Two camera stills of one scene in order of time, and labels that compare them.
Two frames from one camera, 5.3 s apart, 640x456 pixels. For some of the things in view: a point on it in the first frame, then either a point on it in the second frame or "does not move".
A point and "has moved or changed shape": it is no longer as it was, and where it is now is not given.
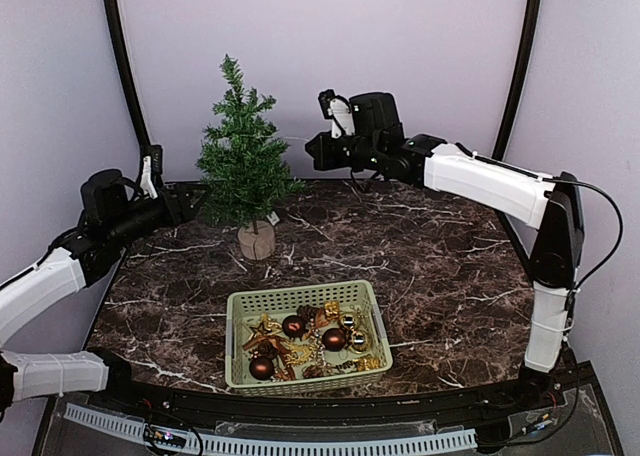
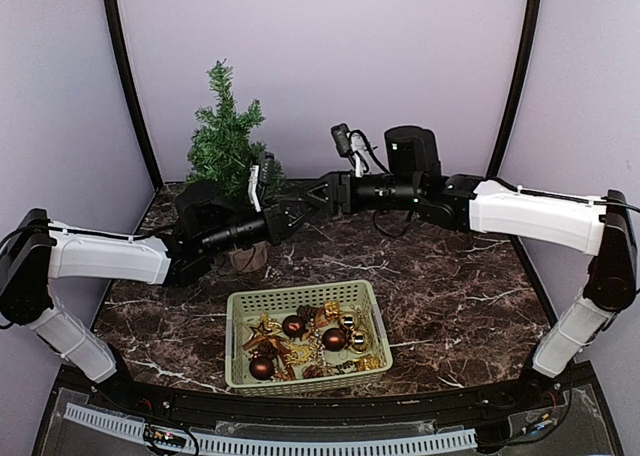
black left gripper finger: (188, 195) -> (300, 210)
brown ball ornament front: (261, 368) does not move
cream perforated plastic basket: (293, 337) does not move
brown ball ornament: (334, 339) does not move
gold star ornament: (265, 330) does not move
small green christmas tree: (242, 171) has moved or changed shape
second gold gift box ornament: (368, 362) does not move
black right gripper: (324, 159) -> (335, 193)
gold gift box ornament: (332, 310) does not move
